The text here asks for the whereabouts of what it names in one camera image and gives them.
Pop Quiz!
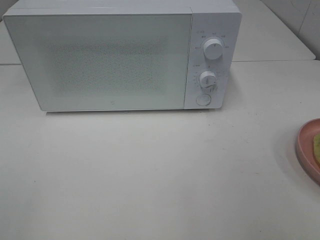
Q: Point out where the round white door button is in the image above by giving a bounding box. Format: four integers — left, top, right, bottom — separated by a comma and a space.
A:
196, 94, 211, 106

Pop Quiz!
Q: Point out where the white microwave oven body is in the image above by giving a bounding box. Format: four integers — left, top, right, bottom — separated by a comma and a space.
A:
2, 0, 242, 111

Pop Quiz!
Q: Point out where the upper white power knob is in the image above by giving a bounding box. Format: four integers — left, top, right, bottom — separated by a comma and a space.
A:
202, 36, 225, 60

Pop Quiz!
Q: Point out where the pink round plate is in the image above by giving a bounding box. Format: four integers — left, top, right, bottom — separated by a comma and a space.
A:
295, 118, 320, 186

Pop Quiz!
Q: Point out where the sandwich with yellow filling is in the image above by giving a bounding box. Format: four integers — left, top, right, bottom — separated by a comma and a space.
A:
313, 134, 320, 164

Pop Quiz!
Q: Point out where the lower white timer knob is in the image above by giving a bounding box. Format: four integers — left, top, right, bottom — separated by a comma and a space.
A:
199, 71, 218, 89

